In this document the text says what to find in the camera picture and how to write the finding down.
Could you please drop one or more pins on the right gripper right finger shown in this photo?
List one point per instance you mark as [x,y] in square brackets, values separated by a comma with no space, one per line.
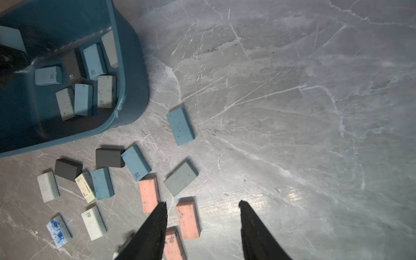
[257,242]

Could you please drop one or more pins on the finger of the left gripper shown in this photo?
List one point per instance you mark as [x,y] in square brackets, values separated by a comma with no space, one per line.
[12,62]

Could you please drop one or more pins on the grey green eraser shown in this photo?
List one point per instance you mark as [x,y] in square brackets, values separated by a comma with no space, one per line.
[65,100]

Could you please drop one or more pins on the black eraser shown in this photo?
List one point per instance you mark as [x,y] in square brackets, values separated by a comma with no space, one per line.
[74,66]

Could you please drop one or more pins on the pink eraser upper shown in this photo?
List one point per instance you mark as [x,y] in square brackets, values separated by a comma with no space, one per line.
[149,194]

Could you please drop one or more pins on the pink eraser low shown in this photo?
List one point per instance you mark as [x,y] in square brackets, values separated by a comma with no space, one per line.
[173,248]

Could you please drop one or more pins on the white blue stained eraser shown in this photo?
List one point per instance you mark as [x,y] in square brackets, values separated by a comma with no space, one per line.
[59,231]

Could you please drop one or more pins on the dark grey eraser upper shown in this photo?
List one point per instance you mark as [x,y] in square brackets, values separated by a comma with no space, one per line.
[68,169]

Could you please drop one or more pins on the white eraser 4B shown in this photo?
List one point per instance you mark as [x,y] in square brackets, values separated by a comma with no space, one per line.
[94,223]

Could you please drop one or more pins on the white sleeved eraser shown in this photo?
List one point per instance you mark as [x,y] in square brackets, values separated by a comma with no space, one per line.
[85,184]

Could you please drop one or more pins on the blue eraser beside dark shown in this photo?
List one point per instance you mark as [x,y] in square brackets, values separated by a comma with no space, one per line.
[136,163]

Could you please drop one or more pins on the dark grey eraser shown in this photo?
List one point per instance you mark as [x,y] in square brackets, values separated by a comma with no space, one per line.
[107,157]
[68,169]

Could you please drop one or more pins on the pink eraser right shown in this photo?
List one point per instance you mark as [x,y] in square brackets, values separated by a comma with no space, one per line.
[188,220]

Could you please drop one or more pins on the pink eraser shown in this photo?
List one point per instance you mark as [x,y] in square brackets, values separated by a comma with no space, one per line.
[188,220]
[149,194]

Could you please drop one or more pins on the teal eraser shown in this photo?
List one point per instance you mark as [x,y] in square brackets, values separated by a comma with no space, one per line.
[12,38]

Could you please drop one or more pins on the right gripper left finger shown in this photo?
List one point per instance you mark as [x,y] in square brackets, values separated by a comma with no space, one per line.
[148,242]

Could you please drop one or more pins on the white eraser upper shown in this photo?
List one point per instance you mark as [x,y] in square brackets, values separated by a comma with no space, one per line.
[48,186]

